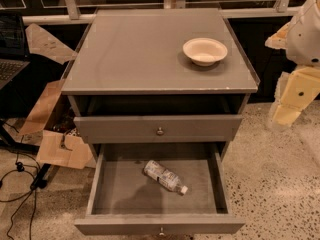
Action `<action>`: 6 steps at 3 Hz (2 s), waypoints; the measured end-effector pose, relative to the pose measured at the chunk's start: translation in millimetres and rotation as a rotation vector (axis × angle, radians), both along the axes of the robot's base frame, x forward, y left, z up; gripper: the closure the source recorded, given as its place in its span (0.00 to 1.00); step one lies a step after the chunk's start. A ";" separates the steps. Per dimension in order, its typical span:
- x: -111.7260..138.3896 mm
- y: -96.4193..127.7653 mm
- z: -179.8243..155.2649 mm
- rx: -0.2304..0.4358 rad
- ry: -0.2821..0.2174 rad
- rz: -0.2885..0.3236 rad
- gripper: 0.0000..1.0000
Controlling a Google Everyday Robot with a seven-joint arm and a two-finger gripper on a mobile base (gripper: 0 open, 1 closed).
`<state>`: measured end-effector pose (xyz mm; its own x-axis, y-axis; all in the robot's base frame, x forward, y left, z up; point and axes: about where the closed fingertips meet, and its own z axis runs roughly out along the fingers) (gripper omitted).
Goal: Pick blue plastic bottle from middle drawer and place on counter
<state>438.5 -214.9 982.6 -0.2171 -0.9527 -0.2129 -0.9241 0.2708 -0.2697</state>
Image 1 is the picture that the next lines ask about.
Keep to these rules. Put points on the black stand base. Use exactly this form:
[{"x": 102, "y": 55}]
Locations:
[{"x": 8, "y": 143}]

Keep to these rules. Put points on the open cardboard box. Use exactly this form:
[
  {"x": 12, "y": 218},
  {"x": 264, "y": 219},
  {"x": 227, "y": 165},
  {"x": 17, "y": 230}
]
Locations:
[{"x": 60, "y": 144}]

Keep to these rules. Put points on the grey drawer cabinet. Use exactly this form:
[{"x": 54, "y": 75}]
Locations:
[{"x": 132, "y": 63}]

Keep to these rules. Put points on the white paper bowl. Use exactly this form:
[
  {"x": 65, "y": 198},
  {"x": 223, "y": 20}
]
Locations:
[{"x": 205, "y": 51}]

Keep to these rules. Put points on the black laptop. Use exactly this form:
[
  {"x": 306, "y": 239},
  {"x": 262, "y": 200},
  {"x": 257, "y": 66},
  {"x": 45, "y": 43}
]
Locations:
[{"x": 14, "y": 51}]

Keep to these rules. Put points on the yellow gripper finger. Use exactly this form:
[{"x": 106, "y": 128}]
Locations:
[
  {"x": 294, "y": 92},
  {"x": 279, "y": 39}
]

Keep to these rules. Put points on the white railing frame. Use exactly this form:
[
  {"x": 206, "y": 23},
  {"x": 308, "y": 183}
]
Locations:
[{"x": 166, "y": 4}]

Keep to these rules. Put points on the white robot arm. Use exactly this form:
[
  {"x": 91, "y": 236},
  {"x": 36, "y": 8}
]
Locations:
[{"x": 300, "y": 38}]

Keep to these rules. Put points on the closed grey top drawer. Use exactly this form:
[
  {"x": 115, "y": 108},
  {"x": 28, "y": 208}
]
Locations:
[{"x": 158, "y": 129}]

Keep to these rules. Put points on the open grey middle drawer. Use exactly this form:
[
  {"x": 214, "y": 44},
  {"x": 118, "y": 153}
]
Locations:
[{"x": 124, "y": 201}]

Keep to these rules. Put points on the clear plastic water bottle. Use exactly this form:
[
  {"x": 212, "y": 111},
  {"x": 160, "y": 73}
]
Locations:
[{"x": 165, "y": 177}]

